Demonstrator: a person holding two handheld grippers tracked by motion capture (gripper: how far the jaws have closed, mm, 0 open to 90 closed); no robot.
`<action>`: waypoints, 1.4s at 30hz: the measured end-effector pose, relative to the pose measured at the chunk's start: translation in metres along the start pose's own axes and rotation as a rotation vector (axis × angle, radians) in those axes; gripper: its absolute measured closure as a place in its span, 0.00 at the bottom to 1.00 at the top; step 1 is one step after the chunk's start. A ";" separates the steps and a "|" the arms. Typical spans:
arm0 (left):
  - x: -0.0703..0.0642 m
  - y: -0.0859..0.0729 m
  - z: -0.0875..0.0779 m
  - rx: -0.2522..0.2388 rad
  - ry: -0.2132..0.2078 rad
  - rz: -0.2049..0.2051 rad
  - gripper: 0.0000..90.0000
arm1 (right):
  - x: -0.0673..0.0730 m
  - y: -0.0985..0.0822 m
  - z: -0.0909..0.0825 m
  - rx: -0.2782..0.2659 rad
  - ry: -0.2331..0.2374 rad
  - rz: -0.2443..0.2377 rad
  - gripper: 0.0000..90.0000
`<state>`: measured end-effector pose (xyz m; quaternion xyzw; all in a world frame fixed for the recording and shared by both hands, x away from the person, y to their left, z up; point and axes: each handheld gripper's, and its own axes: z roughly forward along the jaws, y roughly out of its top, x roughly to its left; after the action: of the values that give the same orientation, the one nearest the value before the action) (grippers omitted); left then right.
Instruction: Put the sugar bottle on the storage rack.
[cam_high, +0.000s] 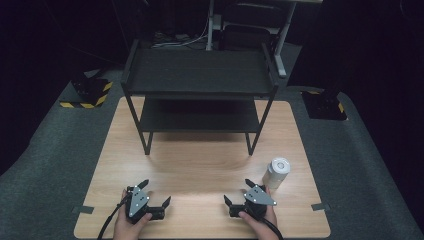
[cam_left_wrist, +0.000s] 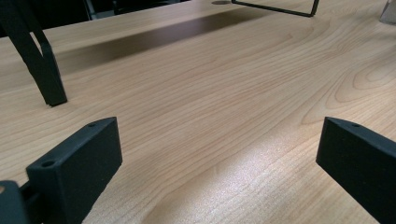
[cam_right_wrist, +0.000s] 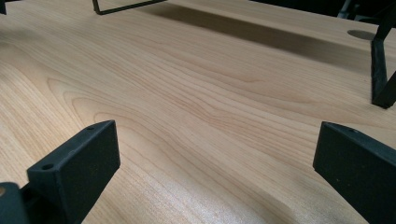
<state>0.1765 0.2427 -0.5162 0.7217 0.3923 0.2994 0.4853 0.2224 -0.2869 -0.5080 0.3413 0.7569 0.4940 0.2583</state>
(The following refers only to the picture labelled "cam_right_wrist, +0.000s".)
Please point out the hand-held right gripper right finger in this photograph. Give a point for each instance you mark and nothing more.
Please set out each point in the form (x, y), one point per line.
(361, 168)

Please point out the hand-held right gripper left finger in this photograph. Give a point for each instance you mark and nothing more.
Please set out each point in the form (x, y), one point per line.
(77, 161)

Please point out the thick black metal stand leg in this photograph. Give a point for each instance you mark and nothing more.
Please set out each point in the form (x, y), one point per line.
(378, 71)

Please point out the grey metal stand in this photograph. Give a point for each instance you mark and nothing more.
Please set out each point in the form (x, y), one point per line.
(345, 11)

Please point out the thin black metal frame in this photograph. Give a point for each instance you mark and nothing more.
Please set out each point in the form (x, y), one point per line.
(102, 11)

